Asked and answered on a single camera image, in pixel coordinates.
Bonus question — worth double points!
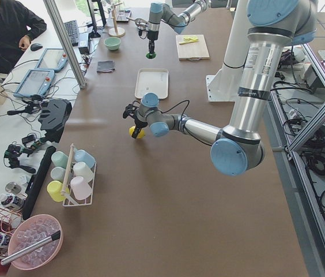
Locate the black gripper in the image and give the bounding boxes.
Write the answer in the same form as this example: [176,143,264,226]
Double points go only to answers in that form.
[131,113,148,139]
[147,29,159,55]

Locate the yellow lemon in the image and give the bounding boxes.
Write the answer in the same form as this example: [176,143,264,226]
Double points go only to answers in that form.
[129,126,145,139]

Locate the green lime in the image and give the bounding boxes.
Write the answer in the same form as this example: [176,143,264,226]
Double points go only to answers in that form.
[146,53,156,59]

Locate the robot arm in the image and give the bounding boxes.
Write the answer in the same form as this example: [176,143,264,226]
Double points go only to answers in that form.
[123,1,318,175]
[146,1,211,59]

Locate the cream rabbit tray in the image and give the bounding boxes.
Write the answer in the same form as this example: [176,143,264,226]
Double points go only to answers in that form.
[134,69,169,99]

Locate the metal scoop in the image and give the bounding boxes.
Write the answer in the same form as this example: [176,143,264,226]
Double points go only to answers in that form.
[127,17,148,30]

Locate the yellow plastic knife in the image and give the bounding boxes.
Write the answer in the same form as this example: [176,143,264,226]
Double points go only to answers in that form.
[179,40,199,45]

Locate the lemon slice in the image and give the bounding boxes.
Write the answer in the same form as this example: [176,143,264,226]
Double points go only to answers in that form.
[183,36,198,41]

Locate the wooden mug tree stand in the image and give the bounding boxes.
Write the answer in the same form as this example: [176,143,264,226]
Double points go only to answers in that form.
[108,3,125,38]

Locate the mint green bowl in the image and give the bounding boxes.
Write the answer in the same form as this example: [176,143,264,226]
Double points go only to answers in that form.
[104,37,121,51]

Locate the wooden cutting board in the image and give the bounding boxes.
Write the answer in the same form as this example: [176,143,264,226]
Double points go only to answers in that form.
[176,35,210,61]

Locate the grey folded cloth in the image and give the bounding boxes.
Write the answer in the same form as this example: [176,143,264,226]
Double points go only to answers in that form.
[96,60,115,73]

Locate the blue plastic cup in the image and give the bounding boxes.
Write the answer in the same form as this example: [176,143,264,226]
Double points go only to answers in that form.
[74,149,96,169]

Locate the cream plastic cup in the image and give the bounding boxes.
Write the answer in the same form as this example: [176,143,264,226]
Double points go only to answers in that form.
[73,162,94,183]

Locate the black keyboard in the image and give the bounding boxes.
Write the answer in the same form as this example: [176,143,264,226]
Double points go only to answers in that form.
[63,20,80,46]

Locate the pink plastic cup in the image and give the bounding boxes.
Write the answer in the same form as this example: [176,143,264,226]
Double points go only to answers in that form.
[70,176,92,200]

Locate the mint green plastic cup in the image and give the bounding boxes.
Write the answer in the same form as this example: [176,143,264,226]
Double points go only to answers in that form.
[51,151,69,169]

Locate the pale grey plastic cup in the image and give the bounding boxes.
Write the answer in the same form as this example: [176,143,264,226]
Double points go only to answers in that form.
[50,167,66,182]

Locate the teach pendant far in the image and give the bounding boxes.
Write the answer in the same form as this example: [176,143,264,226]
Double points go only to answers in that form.
[36,48,67,73]

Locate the teach pendant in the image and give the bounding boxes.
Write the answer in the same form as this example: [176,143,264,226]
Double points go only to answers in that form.
[13,69,55,98]
[36,48,67,73]

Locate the yellow plastic cup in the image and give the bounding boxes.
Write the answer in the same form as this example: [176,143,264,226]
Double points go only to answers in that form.
[47,180,65,202]

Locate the black flat bar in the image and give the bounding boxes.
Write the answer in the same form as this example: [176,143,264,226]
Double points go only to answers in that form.
[22,146,56,220]

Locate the teach pendant near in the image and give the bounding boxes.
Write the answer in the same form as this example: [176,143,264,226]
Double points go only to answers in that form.
[13,69,55,98]

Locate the black computer mouse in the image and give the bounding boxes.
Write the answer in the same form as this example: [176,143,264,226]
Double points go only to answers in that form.
[30,43,43,51]

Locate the metal black-tipped tongs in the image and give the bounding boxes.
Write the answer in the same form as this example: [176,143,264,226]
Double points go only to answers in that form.
[1,230,61,265]

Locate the white bottle dark label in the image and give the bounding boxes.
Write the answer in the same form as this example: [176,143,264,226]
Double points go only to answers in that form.
[0,193,24,211]

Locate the pink bowl of ice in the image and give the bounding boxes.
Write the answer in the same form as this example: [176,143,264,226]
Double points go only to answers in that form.
[7,214,63,271]

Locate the seated person in black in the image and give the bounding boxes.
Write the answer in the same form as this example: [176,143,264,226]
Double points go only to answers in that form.
[0,0,48,75]

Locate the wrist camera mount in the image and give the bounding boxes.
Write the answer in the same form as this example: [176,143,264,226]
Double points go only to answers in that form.
[135,18,148,36]
[122,100,140,119]

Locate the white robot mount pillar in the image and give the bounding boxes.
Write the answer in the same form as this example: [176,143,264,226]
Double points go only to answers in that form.
[206,0,251,102]

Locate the black plastic bracket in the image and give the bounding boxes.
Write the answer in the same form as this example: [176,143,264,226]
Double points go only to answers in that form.
[38,99,72,143]

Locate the white wire cup rack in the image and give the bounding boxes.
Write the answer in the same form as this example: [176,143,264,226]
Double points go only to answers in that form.
[61,144,97,207]

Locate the aluminium frame post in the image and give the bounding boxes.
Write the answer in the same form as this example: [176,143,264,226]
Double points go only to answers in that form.
[43,0,86,89]

